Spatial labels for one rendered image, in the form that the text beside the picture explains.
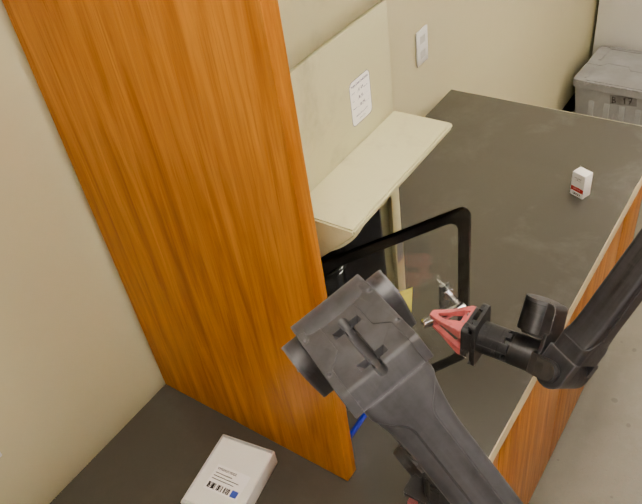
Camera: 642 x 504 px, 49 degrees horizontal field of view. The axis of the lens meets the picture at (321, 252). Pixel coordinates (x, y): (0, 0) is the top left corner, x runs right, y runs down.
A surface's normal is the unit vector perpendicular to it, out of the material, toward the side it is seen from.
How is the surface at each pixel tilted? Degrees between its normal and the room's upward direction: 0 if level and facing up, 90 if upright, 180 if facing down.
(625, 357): 0
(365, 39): 90
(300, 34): 90
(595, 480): 0
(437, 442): 60
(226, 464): 0
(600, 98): 96
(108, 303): 90
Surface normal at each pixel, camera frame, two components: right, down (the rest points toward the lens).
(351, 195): -0.12, -0.75
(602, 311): -0.76, -0.07
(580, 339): -0.65, -0.25
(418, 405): 0.18, 0.15
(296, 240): -0.56, 0.60
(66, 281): 0.82, 0.29
